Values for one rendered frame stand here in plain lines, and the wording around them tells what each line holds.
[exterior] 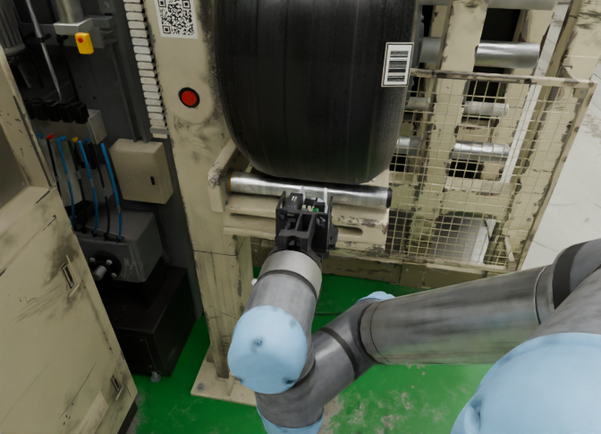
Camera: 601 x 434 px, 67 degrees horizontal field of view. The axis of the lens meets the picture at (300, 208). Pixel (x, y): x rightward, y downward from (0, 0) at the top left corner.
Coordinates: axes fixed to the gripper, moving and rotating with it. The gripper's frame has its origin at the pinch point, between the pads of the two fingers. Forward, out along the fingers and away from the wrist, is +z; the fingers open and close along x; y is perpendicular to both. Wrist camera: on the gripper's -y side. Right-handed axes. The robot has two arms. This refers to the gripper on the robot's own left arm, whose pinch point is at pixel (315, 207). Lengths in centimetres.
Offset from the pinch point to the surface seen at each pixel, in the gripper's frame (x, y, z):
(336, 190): -1.8, -6.4, 18.4
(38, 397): 58, -50, -10
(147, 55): 38.4, 16.9, 23.8
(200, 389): 41, -95, 31
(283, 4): 6.1, 29.8, 2.8
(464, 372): -49, -94, 55
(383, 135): -9.6, 11.0, 5.9
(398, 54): -10.3, 24.2, 3.1
